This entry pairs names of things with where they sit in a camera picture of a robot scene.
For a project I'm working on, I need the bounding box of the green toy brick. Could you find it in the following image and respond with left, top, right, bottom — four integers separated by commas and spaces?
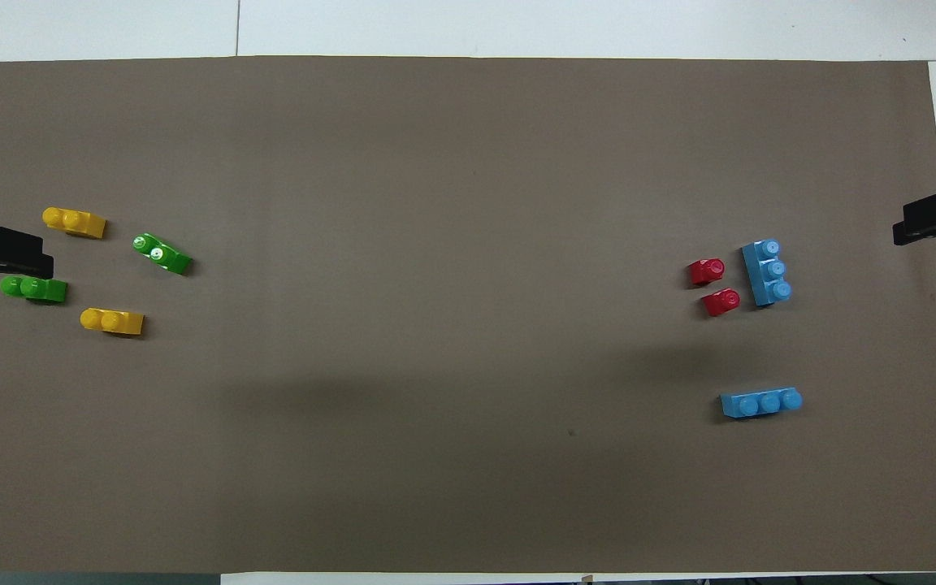
0, 275, 69, 306
132, 233, 193, 276

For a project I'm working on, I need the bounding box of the blue three-stud toy brick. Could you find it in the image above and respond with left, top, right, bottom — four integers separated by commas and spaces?
719, 388, 804, 420
741, 238, 794, 308

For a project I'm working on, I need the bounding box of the yellow toy brick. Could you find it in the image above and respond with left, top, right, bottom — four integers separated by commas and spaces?
80, 307, 145, 336
41, 206, 107, 240

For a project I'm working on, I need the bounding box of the red toy brick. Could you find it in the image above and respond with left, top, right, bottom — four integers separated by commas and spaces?
700, 288, 741, 318
688, 258, 726, 288

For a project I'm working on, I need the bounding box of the brown paper table mat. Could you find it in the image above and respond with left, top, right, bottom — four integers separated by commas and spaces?
0, 55, 936, 574

